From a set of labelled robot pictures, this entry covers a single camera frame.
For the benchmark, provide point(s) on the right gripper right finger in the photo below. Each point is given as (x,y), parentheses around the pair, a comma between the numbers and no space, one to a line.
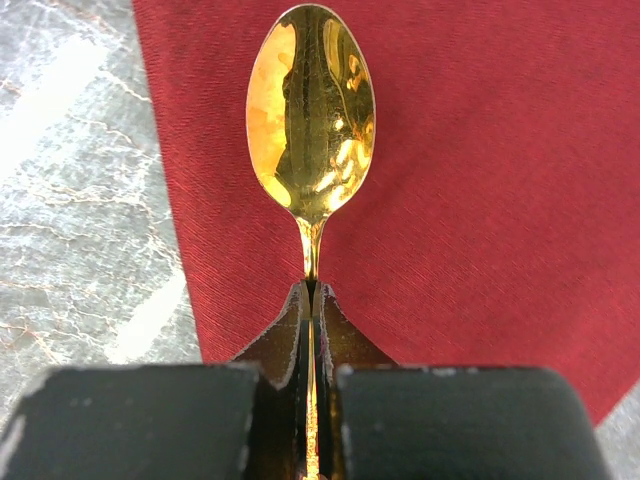
(380,420)

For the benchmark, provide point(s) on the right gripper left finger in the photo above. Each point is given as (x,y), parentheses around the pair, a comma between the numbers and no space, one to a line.
(238,420)

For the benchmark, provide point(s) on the red cloth napkin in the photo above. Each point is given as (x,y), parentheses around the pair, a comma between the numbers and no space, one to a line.
(499,221)

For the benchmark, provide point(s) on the gold spoon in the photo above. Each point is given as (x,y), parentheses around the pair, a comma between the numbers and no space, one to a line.
(311,126)

